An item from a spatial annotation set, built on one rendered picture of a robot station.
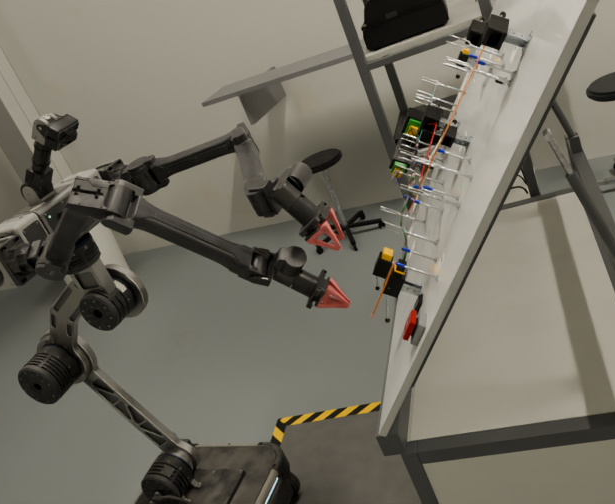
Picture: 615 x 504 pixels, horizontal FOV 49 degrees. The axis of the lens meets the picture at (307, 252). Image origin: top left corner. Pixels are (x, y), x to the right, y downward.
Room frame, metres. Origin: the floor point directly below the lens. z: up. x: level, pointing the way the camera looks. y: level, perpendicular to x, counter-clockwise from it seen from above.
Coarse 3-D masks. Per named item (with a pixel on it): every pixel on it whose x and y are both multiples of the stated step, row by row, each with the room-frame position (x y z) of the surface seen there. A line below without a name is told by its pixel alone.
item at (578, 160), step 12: (576, 144) 1.94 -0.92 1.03; (576, 156) 1.92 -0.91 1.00; (576, 168) 1.86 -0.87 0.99; (588, 168) 1.80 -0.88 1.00; (588, 180) 1.73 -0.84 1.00; (588, 192) 1.67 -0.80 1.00; (600, 192) 1.64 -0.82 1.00; (600, 204) 1.58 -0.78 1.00; (612, 228) 1.44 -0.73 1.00; (612, 264) 1.35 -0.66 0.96
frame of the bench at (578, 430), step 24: (552, 192) 2.13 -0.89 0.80; (600, 240) 1.72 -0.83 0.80; (480, 432) 1.19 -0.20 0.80; (504, 432) 1.16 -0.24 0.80; (528, 432) 1.13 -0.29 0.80; (552, 432) 1.10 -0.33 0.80; (576, 432) 1.08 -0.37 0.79; (600, 432) 1.06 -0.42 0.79; (408, 456) 1.22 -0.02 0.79; (432, 456) 1.20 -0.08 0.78; (456, 456) 1.18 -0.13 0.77; (480, 456) 1.16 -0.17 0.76
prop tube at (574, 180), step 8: (568, 176) 1.18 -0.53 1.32; (576, 176) 1.17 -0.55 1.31; (576, 184) 1.17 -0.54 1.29; (576, 192) 1.17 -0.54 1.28; (584, 192) 1.17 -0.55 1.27; (584, 200) 1.17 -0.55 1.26; (592, 200) 1.17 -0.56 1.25; (584, 208) 1.17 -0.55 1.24; (592, 208) 1.16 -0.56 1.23; (592, 216) 1.17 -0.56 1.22; (600, 216) 1.16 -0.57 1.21; (600, 224) 1.16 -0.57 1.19; (600, 232) 1.16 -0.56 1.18; (608, 232) 1.16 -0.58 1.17; (608, 240) 1.16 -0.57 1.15; (608, 248) 1.16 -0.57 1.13
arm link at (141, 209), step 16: (144, 208) 1.47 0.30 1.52; (112, 224) 1.44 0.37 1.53; (128, 224) 1.44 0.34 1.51; (144, 224) 1.46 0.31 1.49; (160, 224) 1.47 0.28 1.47; (176, 224) 1.48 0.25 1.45; (192, 224) 1.51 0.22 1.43; (176, 240) 1.49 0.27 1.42; (192, 240) 1.48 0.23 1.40; (208, 240) 1.50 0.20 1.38; (224, 240) 1.52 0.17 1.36; (208, 256) 1.51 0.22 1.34; (224, 256) 1.50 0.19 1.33; (240, 256) 1.51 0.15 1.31; (256, 256) 1.54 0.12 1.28; (240, 272) 1.51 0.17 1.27; (256, 272) 1.50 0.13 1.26
